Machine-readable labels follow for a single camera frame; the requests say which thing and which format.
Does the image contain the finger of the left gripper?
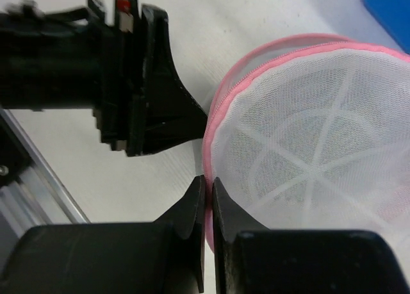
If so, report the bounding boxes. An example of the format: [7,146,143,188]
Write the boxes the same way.
[126,4,208,156]

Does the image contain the aluminium mounting rail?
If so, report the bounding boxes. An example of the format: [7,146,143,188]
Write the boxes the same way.
[0,110,90,243]

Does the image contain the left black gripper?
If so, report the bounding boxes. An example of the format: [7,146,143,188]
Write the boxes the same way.
[1,0,141,153]

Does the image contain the white mesh laundry bag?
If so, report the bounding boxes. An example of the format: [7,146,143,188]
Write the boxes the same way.
[201,33,410,253]

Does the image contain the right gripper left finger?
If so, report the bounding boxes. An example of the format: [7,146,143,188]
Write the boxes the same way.
[156,176,206,293]

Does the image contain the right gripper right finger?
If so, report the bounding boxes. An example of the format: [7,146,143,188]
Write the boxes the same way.
[212,178,266,293]

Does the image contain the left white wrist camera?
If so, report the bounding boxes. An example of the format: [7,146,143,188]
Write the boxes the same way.
[92,0,134,33]

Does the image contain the blue plastic tub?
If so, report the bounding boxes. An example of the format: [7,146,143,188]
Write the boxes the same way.
[362,0,409,54]

